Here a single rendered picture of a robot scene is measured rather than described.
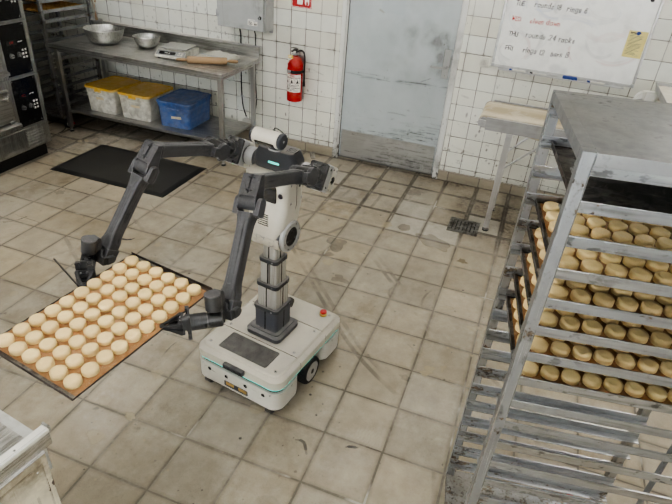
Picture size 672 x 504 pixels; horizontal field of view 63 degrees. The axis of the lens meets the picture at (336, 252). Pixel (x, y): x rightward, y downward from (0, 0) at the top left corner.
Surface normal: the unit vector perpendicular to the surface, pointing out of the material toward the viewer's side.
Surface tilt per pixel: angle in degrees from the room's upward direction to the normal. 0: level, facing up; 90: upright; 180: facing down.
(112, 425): 0
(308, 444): 0
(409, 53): 90
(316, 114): 90
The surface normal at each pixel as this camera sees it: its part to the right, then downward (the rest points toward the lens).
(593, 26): -0.35, 0.48
